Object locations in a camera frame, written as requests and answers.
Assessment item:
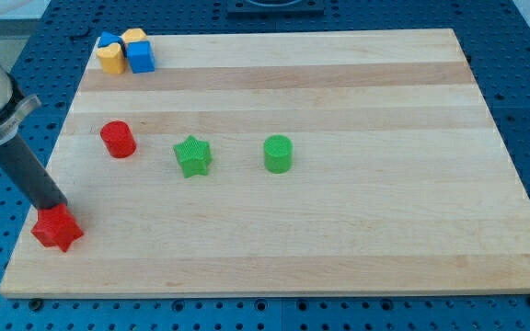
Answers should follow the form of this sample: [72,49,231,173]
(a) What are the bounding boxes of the blue cube block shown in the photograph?
[127,40,156,74]

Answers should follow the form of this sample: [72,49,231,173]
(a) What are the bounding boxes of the green cylinder block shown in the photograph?
[263,135,294,174]

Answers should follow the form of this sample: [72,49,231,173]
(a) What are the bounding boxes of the wooden board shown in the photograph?
[0,29,530,299]

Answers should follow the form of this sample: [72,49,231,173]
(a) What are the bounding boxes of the yellow pentagon block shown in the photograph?
[121,28,147,45]

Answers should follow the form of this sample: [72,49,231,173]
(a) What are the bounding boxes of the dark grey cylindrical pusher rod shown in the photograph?
[0,134,68,210]

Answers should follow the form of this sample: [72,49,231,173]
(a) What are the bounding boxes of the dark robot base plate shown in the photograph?
[226,0,326,17]

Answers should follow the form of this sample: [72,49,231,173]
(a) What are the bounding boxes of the yellow heart block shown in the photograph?
[96,42,126,74]

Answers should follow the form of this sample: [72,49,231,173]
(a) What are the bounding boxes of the red cylinder block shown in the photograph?
[100,120,137,158]

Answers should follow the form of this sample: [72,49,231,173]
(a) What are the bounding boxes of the green star block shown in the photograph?
[173,135,213,178]

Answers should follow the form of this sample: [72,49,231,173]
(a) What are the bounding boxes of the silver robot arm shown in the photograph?
[0,64,67,210]

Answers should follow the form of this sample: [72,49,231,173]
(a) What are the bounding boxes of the blue moon block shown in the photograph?
[98,31,123,48]

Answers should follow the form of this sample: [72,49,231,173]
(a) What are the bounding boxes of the red star block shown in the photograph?
[30,203,84,252]

